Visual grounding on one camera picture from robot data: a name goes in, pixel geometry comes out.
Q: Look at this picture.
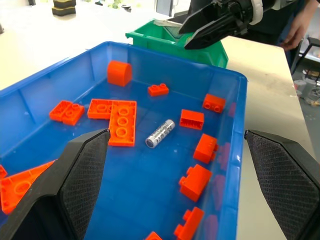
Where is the orange brick with side studs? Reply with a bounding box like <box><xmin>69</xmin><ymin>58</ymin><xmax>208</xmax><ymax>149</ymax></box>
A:
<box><xmin>202</xmin><ymin>93</ymin><xmax>227</xmax><ymax>114</ymax></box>

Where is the black and yellow stacked object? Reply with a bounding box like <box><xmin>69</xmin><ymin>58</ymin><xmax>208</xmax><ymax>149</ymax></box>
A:
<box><xmin>51</xmin><ymin>0</ymin><xmax>77</xmax><ymax>17</ymax></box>

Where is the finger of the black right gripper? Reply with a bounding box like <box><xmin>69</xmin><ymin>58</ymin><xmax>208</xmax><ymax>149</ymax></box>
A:
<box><xmin>178</xmin><ymin>0</ymin><xmax>235</xmax><ymax>35</ymax></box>
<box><xmin>184</xmin><ymin>12</ymin><xmax>249</xmax><ymax>50</ymax></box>

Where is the small orange two-stud brick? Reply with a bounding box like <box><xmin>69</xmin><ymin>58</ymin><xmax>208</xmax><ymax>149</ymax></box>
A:
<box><xmin>147</xmin><ymin>83</ymin><xmax>170</xmax><ymax>98</ymax></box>

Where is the person's bare hand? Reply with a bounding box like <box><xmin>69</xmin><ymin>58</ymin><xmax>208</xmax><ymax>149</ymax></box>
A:
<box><xmin>279</xmin><ymin>8</ymin><xmax>313</xmax><ymax>52</ymax></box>

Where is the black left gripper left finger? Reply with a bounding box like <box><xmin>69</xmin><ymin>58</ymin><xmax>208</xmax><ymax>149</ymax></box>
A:
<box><xmin>0</xmin><ymin>128</ymin><xmax>111</xmax><ymax>240</ymax></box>

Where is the grey clutter on floor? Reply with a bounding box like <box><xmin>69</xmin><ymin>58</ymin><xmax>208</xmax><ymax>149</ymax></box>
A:
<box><xmin>293</xmin><ymin>69</ymin><xmax>320</xmax><ymax>107</ymax></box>

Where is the large orange flat plate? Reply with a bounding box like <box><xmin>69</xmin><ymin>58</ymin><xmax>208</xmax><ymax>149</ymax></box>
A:
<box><xmin>0</xmin><ymin>159</ymin><xmax>57</xmax><ymax>215</ymax></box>

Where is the orange square flat brick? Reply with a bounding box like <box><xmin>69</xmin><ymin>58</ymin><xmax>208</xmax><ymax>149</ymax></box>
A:
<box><xmin>49</xmin><ymin>100</ymin><xmax>86</xmax><ymax>126</ymax></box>

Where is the green plastic bin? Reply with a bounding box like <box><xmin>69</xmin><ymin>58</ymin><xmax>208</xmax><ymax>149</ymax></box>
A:
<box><xmin>125</xmin><ymin>18</ymin><xmax>229</xmax><ymax>69</ymax></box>

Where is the blue plastic bin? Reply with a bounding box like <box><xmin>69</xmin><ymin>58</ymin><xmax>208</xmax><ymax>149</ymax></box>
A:
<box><xmin>0</xmin><ymin>41</ymin><xmax>248</xmax><ymax>240</ymax></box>

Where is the silver AA battery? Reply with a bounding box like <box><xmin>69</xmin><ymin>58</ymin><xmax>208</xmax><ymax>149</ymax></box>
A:
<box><xmin>145</xmin><ymin>119</ymin><xmax>176</xmax><ymax>149</ymax></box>

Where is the orange hollow brick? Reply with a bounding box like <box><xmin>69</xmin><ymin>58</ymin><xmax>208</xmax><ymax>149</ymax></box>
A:
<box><xmin>179</xmin><ymin>109</ymin><xmax>205</xmax><ymax>130</ymax></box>

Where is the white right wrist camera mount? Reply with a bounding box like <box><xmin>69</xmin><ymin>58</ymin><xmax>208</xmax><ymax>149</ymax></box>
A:
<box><xmin>248</xmin><ymin>0</ymin><xmax>265</xmax><ymax>26</ymax></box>

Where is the long orange flat brick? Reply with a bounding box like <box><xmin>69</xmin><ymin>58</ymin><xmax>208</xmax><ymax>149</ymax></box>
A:
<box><xmin>108</xmin><ymin>100</ymin><xmax>138</xmax><ymax>147</ymax></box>

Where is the person in dark clothes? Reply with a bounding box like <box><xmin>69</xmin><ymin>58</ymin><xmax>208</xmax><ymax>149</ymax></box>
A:
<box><xmin>239</xmin><ymin>0</ymin><xmax>305</xmax><ymax>46</ymax></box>

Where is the orange rounded block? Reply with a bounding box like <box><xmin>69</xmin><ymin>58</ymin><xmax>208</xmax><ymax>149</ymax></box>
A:
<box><xmin>107</xmin><ymin>60</ymin><xmax>132</xmax><ymax>88</ymax></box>

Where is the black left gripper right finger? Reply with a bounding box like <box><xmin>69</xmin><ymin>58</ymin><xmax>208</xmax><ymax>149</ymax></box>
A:
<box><xmin>244</xmin><ymin>129</ymin><xmax>320</xmax><ymax>240</ymax></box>

